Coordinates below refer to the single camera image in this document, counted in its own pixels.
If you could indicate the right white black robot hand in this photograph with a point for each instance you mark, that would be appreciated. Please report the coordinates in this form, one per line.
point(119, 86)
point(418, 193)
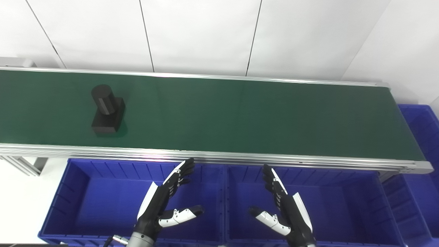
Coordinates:
point(295, 219)

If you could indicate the aluminium conveyor leg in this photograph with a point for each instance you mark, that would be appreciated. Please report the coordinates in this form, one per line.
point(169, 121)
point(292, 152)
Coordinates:
point(389, 176)
point(27, 164)

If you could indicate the black cylinder block part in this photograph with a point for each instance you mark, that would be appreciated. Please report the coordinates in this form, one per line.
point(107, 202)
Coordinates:
point(106, 116)

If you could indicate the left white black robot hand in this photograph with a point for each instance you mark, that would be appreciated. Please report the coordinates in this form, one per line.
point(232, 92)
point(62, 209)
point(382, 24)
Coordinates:
point(154, 209)

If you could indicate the grey conveyor motor box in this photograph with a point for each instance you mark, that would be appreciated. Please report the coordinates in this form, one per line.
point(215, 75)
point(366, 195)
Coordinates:
point(15, 62)

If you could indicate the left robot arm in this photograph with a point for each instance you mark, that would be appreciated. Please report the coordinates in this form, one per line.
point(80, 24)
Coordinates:
point(140, 240)

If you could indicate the blue plastic bin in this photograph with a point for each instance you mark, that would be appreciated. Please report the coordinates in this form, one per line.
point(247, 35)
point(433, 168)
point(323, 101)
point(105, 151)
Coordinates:
point(343, 212)
point(96, 206)
point(422, 192)

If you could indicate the green conveyor belt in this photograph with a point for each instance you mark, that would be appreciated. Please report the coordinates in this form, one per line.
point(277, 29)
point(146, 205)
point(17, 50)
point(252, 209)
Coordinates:
point(308, 165)
point(240, 116)

